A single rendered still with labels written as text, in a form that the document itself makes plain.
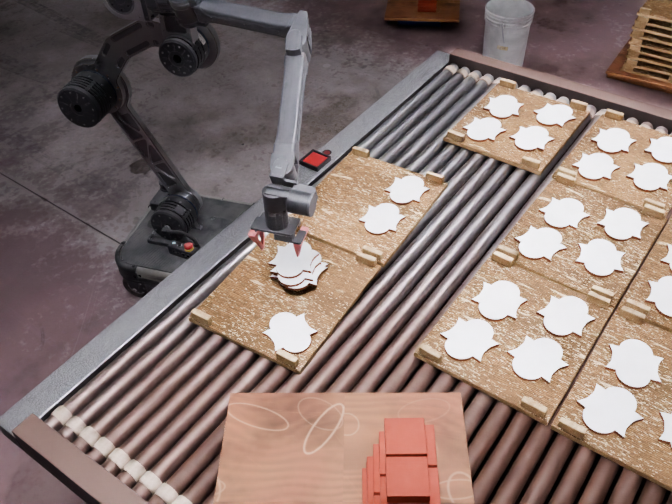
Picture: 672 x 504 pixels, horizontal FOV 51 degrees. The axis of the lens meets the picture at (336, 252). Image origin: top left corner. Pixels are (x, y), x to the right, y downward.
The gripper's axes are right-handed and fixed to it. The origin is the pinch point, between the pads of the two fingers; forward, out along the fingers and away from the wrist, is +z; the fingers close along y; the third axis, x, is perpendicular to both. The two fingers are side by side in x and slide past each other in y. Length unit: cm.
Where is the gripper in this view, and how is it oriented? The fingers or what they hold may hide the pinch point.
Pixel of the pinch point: (280, 249)
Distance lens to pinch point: 182.2
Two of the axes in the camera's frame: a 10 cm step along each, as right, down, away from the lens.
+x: 2.9, -6.7, 6.9
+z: 0.3, 7.2, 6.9
